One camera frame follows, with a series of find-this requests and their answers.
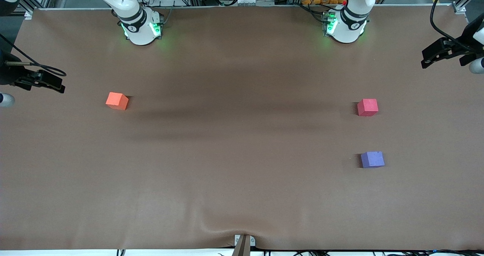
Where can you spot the red foam block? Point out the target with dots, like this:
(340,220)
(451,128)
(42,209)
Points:
(367,107)

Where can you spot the metal table edge clamp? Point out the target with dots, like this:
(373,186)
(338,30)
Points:
(244,244)

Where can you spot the orange foam block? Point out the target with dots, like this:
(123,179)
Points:
(117,100)

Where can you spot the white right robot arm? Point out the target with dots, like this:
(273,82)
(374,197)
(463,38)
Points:
(140,33)

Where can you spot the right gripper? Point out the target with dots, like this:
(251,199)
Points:
(8,75)

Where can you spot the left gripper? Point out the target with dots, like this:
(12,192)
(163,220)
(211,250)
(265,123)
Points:
(464,44)

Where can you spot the purple foam block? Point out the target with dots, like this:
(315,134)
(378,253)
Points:
(372,159)

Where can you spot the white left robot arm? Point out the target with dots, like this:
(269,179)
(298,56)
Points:
(348,31)

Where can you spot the white terminal block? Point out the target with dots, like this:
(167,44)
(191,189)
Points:
(238,1)

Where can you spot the large table cover mat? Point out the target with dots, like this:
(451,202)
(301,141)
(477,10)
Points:
(242,172)

